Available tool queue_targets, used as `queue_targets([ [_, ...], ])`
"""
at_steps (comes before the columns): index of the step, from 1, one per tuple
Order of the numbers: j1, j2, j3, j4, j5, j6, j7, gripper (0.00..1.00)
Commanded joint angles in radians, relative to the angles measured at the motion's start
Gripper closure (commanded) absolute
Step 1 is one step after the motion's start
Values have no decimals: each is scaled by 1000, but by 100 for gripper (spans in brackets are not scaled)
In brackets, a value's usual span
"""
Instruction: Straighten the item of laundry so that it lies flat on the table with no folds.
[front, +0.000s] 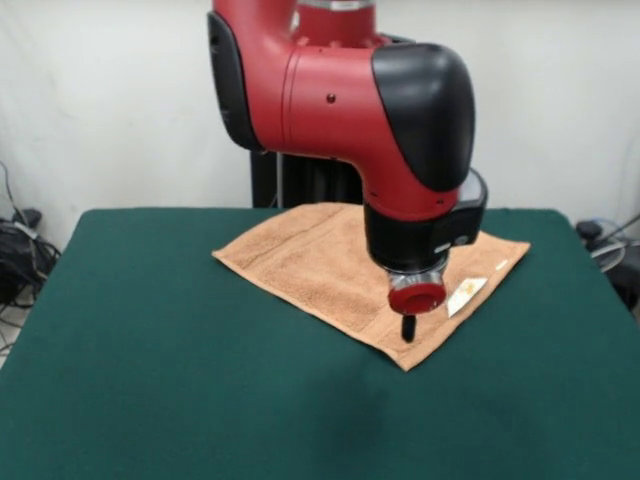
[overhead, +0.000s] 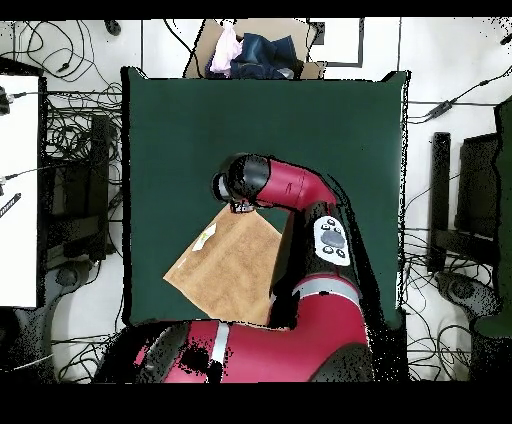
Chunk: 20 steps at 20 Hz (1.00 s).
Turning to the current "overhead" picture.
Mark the tan terry towel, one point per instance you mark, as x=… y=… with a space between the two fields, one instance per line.
x=232 y=264

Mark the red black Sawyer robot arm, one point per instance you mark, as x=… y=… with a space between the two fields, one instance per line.
x=288 y=344

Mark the black flat panel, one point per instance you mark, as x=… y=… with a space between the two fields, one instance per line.
x=478 y=188

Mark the dark green table cloth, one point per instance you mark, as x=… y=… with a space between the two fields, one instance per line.
x=180 y=140

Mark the blue jeans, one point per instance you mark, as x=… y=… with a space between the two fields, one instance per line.
x=264 y=56

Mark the pink garment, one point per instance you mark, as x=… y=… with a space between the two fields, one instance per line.
x=226 y=48

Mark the black equipment stand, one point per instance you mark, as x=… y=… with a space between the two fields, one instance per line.
x=76 y=192

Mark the brown cardboard box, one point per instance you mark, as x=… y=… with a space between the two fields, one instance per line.
x=264 y=28

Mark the grey chair base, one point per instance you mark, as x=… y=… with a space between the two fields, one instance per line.
x=67 y=276

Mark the black upright bar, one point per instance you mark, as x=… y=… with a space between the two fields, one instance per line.
x=439 y=192

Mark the small black device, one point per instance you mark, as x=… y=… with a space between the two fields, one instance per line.
x=112 y=27

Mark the white desk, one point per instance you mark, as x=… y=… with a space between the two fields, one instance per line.
x=18 y=240

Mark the black label strip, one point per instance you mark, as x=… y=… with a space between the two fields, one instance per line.
x=10 y=205

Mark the black chair base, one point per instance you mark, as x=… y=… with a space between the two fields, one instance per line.
x=460 y=290

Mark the black gadget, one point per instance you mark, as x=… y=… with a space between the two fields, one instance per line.
x=3 y=104

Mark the dark green draped cloth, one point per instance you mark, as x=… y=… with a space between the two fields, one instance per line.
x=506 y=168

